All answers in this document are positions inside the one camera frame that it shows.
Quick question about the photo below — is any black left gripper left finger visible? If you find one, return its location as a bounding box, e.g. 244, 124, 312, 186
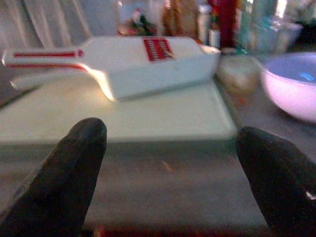
0, 117, 108, 237

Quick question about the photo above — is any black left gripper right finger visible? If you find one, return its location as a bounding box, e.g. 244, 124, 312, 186
236, 126, 316, 237

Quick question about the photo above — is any large purple bowl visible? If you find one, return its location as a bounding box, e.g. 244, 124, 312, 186
260, 52, 316, 124

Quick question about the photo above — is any grey top wooden table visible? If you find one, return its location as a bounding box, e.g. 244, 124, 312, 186
0, 44, 316, 237

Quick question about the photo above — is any pale green cutting board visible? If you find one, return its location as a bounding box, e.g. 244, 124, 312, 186
0, 78, 239, 147

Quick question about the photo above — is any small clear food jar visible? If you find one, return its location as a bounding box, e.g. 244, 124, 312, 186
216, 54, 261, 96

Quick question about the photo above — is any clear plastic container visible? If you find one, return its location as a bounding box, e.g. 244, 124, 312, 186
246, 20, 303, 54

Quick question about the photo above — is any white red vegetable slicer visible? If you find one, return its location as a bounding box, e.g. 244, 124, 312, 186
1, 36, 222, 103

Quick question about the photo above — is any pale grey curtain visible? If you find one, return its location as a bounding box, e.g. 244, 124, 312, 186
0, 0, 119, 51

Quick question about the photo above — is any teal plastic bottle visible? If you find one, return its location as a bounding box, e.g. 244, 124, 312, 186
238, 0, 272, 50

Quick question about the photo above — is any tall red bottle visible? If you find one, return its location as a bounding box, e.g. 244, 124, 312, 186
217, 0, 239, 49

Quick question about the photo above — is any small white bottle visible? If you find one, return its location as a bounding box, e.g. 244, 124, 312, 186
197, 4, 211, 43

